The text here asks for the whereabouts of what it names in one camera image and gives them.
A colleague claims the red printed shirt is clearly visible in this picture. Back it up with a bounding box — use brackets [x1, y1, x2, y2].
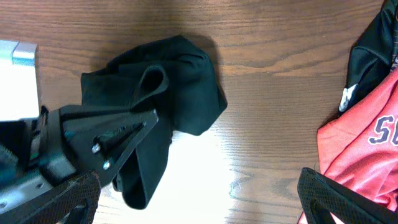
[317, 71, 397, 213]

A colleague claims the black polo shirt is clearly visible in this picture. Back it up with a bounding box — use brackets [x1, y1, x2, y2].
[81, 35, 227, 210]

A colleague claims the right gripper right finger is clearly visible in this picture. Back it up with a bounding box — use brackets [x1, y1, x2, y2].
[297, 167, 397, 224]

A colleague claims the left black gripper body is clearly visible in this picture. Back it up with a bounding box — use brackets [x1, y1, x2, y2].
[1, 105, 78, 215]

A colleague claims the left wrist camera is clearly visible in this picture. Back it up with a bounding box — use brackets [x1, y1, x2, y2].
[1, 40, 39, 121]

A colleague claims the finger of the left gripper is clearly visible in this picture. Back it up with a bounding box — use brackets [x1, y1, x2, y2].
[60, 105, 159, 187]

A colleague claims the black striped garment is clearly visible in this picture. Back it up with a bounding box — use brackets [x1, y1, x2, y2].
[338, 0, 397, 114]

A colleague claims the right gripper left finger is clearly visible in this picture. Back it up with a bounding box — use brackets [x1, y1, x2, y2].
[1, 172, 101, 224]

